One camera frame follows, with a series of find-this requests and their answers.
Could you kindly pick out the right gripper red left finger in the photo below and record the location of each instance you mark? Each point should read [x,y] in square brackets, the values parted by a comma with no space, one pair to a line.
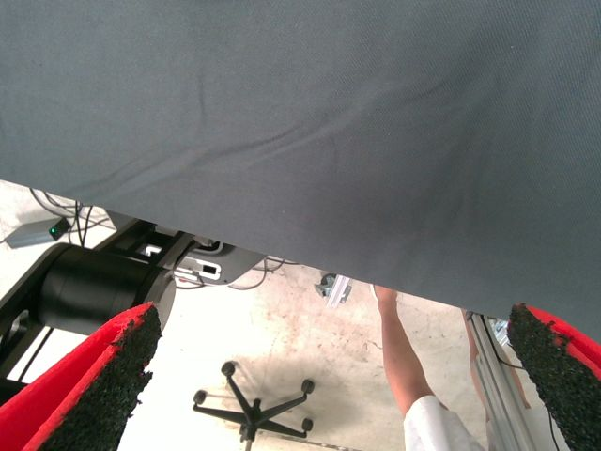
[70,399]

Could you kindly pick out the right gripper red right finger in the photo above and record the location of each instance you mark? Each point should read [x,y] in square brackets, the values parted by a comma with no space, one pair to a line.
[563,376]

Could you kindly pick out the aluminium profile beam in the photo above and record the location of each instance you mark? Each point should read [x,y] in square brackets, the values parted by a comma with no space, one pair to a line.
[493,390]

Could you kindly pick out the white shorts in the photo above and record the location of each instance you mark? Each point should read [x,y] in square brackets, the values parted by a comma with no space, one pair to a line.
[432,425]

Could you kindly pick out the grey box with green light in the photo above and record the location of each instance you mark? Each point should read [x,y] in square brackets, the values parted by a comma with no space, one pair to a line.
[33,235]

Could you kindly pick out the white panel with port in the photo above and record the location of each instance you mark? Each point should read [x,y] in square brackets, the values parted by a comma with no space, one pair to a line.
[195,270]

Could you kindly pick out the black office chair base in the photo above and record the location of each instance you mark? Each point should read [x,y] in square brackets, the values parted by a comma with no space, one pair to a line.
[251,413]

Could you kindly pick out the dark grey table cloth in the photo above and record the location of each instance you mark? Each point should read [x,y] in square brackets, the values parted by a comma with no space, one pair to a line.
[300,117]

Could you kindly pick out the black frame with cylinder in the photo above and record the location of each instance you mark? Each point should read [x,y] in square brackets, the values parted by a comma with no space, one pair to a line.
[94,286]

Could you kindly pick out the aluminium bracket with caster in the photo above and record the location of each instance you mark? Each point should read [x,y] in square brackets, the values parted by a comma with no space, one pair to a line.
[338,289]

